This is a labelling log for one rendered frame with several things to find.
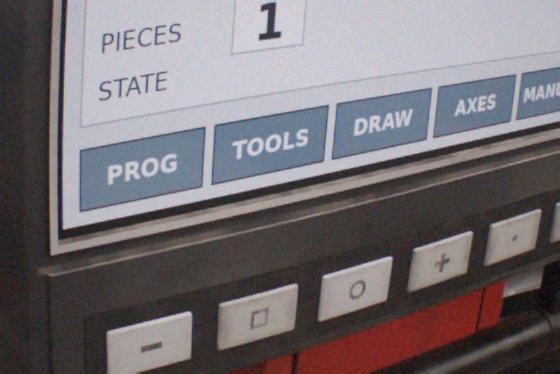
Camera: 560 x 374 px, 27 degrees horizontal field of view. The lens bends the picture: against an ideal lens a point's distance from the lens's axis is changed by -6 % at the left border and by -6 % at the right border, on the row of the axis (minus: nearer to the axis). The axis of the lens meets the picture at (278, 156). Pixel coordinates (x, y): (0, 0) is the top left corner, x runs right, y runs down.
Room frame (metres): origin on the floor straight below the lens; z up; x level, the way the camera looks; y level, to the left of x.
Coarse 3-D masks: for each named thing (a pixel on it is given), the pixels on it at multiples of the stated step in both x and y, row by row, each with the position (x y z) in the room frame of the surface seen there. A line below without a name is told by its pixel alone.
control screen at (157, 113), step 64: (128, 0) 0.38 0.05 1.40; (192, 0) 0.39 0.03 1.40; (320, 0) 0.43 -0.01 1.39; (384, 0) 0.45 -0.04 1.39; (448, 0) 0.47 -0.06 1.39; (512, 0) 0.50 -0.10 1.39; (128, 64) 0.38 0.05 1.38; (192, 64) 0.39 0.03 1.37; (256, 64) 0.41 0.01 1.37; (320, 64) 0.43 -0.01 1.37; (384, 64) 0.45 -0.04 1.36; (448, 64) 0.47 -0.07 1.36; (512, 64) 0.50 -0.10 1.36; (64, 128) 0.36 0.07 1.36; (128, 128) 0.38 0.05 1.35; (192, 128) 0.39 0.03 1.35; (256, 128) 0.41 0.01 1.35; (320, 128) 0.43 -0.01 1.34; (384, 128) 0.45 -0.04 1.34; (448, 128) 0.47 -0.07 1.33; (512, 128) 0.50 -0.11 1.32; (64, 192) 0.36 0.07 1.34; (128, 192) 0.38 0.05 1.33; (192, 192) 0.39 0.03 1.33
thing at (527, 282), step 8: (528, 272) 1.22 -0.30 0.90; (536, 272) 1.22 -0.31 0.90; (512, 280) 1.20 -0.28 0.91; (520, 280) 1.20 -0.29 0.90; (528, 280) 1.20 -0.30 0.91; (536, 280) 1.20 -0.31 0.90; (512, 288) 1.18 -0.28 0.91; (520, 288) 1.18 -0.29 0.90; (528, 288) 1.18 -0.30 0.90; (536, 288) 1.19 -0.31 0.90; (504, 296) 1.16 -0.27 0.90; (512, 296) 1.17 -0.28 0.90; (520, 296) 1.17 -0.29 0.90; (528, 296) 1.18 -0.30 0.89; (536, 296) 1.19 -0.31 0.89; (504, 304) 1.16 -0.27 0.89; (512, 304) 1.17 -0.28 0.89; (520, 304) 1.18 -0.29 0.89; (528, 304) 1.18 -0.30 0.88; (504, 312) 1.16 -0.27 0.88; (512, 312) 1.17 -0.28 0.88
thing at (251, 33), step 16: (240, 0) 0.40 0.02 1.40; (256, 0) 0.41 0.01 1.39; (272, 0) 0.41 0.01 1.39; (288, 0) 0.42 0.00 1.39; (304, 0) 0.42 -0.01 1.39; (240, 16) 0.40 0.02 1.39; (256, 16) 0.41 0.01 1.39; (272, 16) 0.41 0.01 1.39; (288, 16) 0.42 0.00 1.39; (304, 16) 0.42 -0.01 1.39; (240, 32) 0.40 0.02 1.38; (256, 32) 0.41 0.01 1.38; (272, 32) 0.41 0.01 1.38; (288, 32) 0.42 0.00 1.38; (240, 48) 0.41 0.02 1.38; (256, 48) 0.41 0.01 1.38; (272, 48) 0.41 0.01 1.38
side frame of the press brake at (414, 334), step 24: (504, 288) 0.94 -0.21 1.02; (432, 312) 0.90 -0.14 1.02; (456, 312) 0.91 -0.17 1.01; (480, 312) 0.93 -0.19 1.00; (360, 336) 0.86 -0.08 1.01; (384, 336) 0.87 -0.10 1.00; (408, 336) 0.89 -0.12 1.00; (432, 336) 0.90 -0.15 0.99; (456, 336) 0.91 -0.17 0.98; (288, 360) 0.83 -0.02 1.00; (312, 360) 0.84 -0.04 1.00; (336, 360) 0.85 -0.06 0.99; (360, 360) 0.86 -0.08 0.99; (384, 360) 0.88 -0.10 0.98
